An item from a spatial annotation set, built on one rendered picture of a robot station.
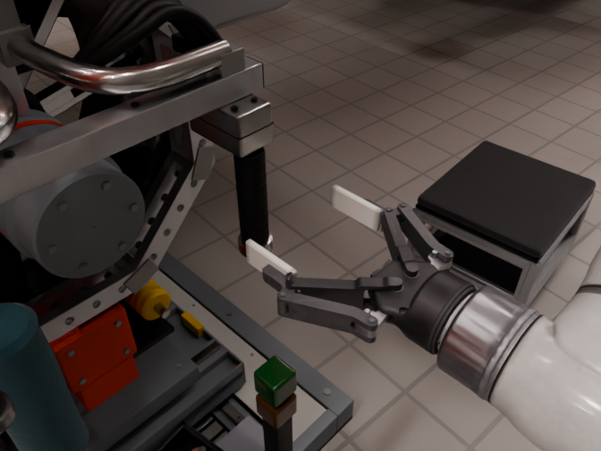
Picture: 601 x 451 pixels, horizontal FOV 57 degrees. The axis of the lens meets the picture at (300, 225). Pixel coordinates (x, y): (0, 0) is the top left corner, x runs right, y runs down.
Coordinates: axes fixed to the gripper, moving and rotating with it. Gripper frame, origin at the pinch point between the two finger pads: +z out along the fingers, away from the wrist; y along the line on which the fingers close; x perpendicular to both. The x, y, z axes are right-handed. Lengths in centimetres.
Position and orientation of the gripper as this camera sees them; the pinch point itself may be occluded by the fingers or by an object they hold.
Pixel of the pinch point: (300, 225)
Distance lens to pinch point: 62.0
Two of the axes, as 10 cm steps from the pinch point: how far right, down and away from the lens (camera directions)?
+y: 7.0, -4.6, 5.5
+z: -7.2, -4.4, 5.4
